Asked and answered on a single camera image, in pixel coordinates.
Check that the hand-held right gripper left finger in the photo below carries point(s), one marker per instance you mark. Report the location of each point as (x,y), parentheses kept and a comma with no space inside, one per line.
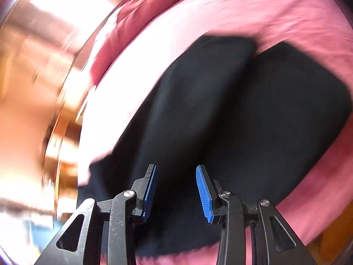
(149,196)

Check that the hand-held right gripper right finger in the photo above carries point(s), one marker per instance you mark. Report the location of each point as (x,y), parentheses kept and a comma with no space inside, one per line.
(203,193)

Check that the black pants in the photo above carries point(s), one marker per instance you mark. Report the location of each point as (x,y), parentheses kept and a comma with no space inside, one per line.
(220,116)

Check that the pink fleece blanket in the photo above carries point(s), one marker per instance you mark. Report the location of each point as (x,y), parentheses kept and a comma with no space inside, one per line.
(289,19)

